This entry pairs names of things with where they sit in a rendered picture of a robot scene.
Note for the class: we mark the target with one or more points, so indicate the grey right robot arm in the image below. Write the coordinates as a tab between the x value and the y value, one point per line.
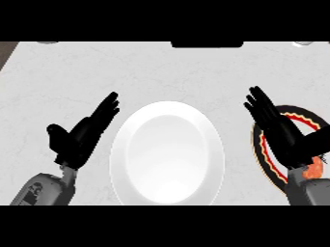
314	189

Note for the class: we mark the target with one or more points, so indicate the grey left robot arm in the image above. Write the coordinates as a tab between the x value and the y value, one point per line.
47	189

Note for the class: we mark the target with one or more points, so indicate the orange squash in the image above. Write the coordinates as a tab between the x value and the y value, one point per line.
312	170

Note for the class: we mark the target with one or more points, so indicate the white oval plate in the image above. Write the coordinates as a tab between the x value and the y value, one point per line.
166	153

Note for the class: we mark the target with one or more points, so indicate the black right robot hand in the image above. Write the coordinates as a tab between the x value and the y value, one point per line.
281	135

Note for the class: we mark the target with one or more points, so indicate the black appliance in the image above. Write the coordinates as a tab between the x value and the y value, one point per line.
206	44

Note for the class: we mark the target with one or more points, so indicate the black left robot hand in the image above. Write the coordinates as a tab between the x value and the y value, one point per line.
82	136

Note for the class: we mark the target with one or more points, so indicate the pale grey round object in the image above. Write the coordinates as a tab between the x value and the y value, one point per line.
302	43

